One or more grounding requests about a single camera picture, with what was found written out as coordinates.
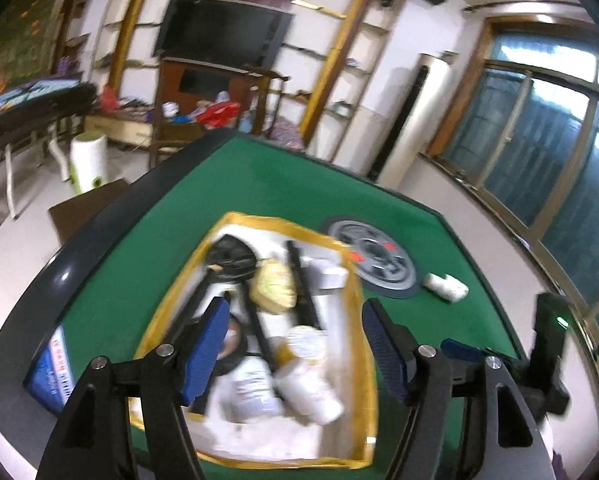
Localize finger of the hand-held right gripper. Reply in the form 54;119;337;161
440;338;530;386

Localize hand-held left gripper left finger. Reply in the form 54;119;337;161
35;296;230;480

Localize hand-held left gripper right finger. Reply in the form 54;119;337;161
362;298;555;480

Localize white box with gold trim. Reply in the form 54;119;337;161
128;211;381;472

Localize large white bottle green label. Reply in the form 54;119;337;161
228;357;283;419

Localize long black tube cream end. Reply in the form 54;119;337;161
172;262;225;347

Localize black pen with gold bands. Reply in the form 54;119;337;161
241;287;288;404

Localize plain white bottle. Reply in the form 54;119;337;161
423;272;469;305

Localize white bottle red label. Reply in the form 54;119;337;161
274;360;345;425

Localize black rimmed round lid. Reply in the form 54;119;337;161
218;316;250;377

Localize beige power socket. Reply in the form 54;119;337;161
250;258;299;315

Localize grey round table dial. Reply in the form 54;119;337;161
324;215;421;302

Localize thin black stick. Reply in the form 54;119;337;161
284;240;323;331

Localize blue card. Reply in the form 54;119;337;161
24;326;75;415

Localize brown stool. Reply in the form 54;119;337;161
48;178;130;246

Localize wood framed window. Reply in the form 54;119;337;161
426;14;599;343

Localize white and green cylinder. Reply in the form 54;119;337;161
68;131;109;195

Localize floor standing air conditioner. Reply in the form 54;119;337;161
371;52;453;189

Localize floral cloth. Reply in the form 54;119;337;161
266;115;306;152

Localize cream low cabinet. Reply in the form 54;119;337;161
84;112;156;152

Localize dark wooden chair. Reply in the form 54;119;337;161
234;67;290;142

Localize black side table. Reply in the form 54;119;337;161
0;77;101;227

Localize black television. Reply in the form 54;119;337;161
152;0;294;69

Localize gold framed wall shelf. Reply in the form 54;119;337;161
284;0;406;162
91;0;161;92

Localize green patterned wall hanging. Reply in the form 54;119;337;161
0;0;81;107

